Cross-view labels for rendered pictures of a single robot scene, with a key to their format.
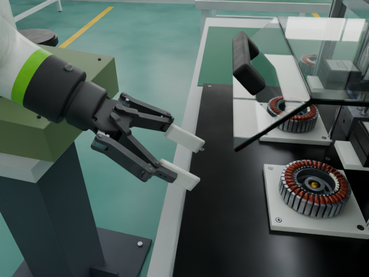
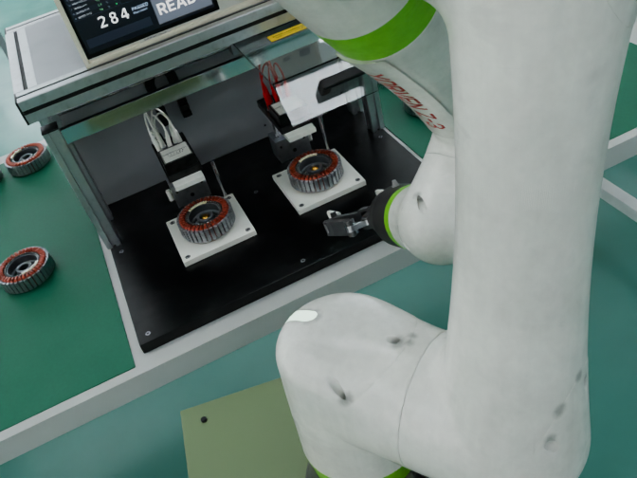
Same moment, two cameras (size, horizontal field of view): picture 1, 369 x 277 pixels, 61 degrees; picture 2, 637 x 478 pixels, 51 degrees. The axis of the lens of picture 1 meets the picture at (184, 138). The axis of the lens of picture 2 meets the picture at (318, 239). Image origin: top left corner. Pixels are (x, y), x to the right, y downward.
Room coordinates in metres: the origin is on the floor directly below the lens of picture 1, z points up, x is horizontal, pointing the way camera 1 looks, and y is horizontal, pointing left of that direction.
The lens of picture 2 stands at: (0.81, 0.83, 1.56)
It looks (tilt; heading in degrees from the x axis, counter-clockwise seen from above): 40 degrees down; 250
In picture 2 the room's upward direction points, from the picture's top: 16 degrees counter-clockwise
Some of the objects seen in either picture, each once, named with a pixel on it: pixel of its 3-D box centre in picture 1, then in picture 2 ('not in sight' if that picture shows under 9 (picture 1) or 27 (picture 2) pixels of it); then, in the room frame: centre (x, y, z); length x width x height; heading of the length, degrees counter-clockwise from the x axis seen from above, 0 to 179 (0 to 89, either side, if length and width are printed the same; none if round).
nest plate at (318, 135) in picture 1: (289, 122); (209, 228); (0.63, -0.25, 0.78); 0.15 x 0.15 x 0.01; 83
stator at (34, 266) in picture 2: not in sight; (25, 269); (0.98, -0.44, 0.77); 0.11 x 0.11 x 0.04
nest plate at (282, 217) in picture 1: (310, 197); (318, 179); (0.39, -0.22, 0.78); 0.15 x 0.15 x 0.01; 83
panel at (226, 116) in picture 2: not in sight; (208, 95); (0.48, -0.49, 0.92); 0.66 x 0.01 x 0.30; 173
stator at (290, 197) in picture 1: (313, 187); (315, 170); (0.39, -0.22, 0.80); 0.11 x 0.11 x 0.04
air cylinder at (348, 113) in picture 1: (356, 118); (188, 185); (0.61, -0.39, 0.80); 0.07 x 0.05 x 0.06; 173
